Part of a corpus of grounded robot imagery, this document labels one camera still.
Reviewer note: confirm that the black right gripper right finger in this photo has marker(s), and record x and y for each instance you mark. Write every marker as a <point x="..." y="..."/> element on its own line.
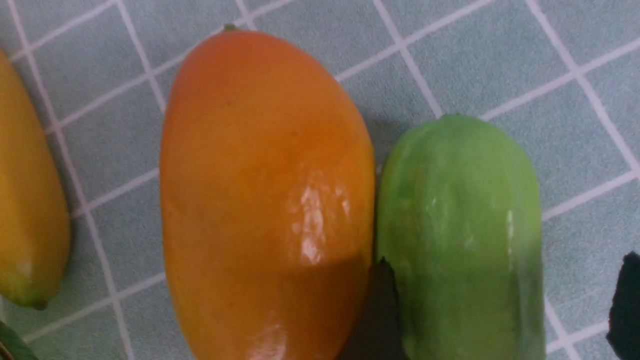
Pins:
<point x="624" y="315"/>

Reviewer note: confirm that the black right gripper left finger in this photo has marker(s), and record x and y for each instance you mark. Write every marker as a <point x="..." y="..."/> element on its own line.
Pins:
<point x="377" y="334"/>

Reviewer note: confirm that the light green cucumber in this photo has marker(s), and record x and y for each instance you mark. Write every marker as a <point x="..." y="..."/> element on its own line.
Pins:
<point x="459" y="222"/>

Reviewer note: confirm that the yellow banana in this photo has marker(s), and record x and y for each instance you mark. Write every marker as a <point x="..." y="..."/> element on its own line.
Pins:
<point x="35" y="224"/>

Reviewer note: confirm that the orange mango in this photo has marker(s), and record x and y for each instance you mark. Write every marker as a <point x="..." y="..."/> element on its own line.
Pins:
<point x="267" y="195"/>

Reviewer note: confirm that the green checkered tablecloth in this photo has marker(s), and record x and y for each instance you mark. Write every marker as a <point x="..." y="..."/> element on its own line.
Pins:
<point x="561" y="76"/>

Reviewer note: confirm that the green leaf-shaped glass plate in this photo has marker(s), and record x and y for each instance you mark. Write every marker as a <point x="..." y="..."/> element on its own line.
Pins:
<point x="12" y="347"/>

